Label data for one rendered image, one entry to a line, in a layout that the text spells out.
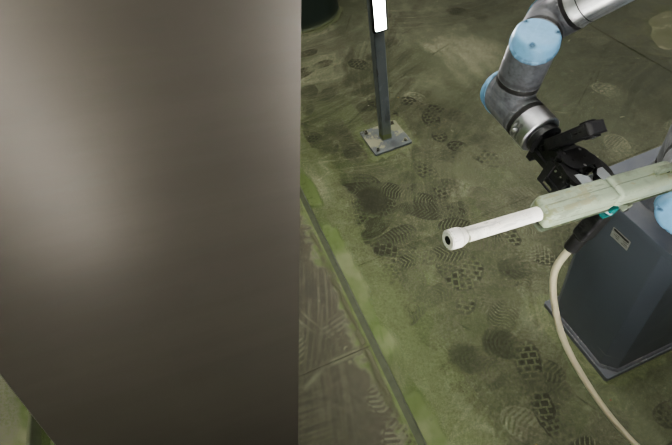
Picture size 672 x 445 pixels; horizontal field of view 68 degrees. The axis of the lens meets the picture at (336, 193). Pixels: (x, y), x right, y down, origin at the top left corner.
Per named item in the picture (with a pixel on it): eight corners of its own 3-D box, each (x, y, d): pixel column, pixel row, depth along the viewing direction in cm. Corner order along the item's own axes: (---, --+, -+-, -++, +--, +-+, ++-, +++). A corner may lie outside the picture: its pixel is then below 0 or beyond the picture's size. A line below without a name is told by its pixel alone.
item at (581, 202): (606, 224, 107) (674, 151, 90) (621, 242, 105) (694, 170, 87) (410, 288, 91) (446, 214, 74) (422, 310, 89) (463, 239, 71)
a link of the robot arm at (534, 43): (525, 6, 99) (505, 57, 109) (508, 34, 92) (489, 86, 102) (572, 21, 96) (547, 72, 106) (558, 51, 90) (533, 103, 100)
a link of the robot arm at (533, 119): (554, 101, 102) (517, 110, 99) (569, 117, 100) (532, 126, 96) (535, 133, 109) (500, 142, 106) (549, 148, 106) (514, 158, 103)
